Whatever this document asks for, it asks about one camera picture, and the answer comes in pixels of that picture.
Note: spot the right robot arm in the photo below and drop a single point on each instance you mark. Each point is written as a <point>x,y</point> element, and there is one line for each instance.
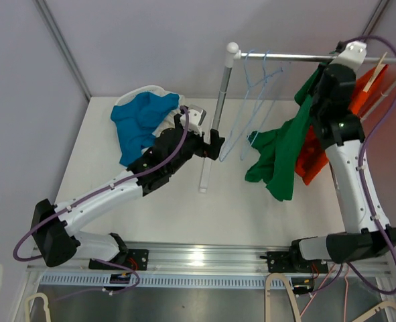
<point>367,230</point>

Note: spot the white t shirt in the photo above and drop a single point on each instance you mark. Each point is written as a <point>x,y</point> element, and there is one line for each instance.
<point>168,121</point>

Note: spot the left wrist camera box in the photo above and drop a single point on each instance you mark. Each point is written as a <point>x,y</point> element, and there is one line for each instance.
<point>196,118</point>

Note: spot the green t shirt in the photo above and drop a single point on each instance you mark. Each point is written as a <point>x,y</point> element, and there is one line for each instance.
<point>279,148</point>

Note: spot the metal clothes rack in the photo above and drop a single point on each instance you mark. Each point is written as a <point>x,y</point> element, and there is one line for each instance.
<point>233,53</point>

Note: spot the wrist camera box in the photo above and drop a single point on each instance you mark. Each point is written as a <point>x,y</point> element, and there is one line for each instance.
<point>196,118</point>
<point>350,54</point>

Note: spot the light blue hanger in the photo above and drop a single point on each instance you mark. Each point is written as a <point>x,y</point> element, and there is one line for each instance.
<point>242,130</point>
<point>269,79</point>

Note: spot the blue t shirt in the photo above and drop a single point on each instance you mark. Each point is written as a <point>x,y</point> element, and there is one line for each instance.
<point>136,120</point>

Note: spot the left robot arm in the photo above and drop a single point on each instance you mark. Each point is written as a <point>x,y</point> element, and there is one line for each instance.
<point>57,229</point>

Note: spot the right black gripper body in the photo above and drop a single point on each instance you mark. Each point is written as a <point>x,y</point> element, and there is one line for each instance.
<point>313,96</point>

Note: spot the orange t shirt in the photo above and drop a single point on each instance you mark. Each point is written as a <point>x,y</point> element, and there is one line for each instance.
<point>312,158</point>

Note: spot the beige hanger below table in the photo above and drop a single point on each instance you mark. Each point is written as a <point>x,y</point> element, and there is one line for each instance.
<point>272,298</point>

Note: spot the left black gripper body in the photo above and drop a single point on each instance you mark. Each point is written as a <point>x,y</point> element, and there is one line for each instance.
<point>199,147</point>

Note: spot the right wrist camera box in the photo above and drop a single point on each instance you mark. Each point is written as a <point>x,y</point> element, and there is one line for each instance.
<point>350,54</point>

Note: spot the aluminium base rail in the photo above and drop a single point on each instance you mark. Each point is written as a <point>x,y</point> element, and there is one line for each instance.
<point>190,266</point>

